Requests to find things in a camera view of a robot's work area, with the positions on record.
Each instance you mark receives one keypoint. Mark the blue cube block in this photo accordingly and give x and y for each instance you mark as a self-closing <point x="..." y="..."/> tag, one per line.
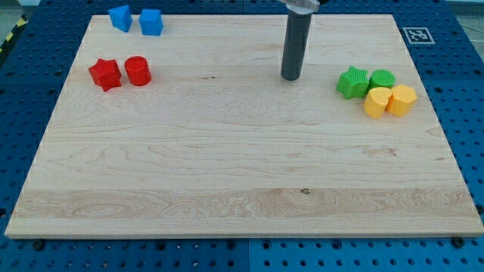
<point x="151" y="22"/>

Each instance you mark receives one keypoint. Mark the yellow hexagon block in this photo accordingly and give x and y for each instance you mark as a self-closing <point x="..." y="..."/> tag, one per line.
<point x="403" y="99"/>

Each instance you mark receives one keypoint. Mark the white fiducial marker tag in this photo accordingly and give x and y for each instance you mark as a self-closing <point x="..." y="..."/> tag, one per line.
<point x="417" y="35"/>

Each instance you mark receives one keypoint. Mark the yellow heart block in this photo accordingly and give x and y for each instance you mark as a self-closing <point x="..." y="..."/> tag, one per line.
<point x="376" y="101"/>

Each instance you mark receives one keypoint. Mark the red cylinder block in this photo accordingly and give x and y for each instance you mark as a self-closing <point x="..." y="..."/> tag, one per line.
<point x="137" y="70"/>

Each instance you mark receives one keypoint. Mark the green cylinder block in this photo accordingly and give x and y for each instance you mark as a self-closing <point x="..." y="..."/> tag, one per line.
<point x="381" y="78"/>

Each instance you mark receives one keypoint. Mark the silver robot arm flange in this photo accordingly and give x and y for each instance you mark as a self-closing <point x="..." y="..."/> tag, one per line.
<point x="302" y="6"/>

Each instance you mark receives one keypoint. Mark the light wooden board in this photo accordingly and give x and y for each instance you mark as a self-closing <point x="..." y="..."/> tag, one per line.
<point x="218" y="145"/>

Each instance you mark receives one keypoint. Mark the green star block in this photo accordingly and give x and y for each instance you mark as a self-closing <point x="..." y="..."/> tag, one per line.
<point x="353" y="83"/>

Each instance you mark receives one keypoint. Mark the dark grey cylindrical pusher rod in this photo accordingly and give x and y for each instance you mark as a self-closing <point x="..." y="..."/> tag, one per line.
<point x="296" y="35"/>

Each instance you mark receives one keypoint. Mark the blue triangular block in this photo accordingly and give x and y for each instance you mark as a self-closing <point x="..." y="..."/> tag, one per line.
<point x="121" y="17"/>

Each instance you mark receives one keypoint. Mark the red star block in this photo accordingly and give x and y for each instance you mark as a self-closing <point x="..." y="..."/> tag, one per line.
<point x="106" y="74"/>

